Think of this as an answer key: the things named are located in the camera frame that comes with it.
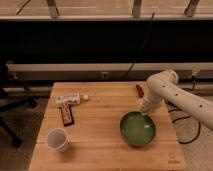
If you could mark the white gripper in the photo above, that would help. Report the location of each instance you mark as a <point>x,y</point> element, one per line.
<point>149,103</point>

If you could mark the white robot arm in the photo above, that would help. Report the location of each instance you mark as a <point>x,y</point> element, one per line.
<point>163,85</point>

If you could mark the green ceramic bowl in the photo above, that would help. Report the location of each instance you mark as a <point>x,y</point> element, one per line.
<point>137,128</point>

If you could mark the white toothpaste tube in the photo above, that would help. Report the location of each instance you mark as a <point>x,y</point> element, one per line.
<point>73,99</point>

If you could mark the brown chocolate bar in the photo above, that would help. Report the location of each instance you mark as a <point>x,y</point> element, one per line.
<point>67,115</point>

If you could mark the white plastic cup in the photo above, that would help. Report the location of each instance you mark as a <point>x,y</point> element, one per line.
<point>57,140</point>

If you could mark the black office chair base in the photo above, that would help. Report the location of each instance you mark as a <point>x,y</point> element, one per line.
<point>5,77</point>

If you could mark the red-handled tool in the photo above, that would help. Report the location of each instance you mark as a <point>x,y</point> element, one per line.
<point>140,91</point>

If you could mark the wall power outlet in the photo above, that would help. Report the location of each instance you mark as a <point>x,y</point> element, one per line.
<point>105,75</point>

